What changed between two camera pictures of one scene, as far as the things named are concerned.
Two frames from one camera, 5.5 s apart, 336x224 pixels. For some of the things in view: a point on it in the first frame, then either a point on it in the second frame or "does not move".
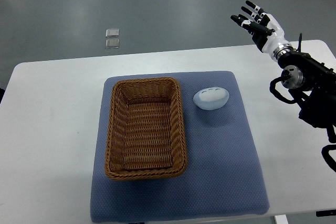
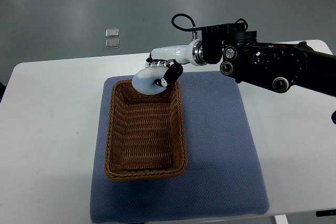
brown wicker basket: (146, 137) does not move
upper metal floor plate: (112, 32) does not move
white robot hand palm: (274, 41) → (191, 53)
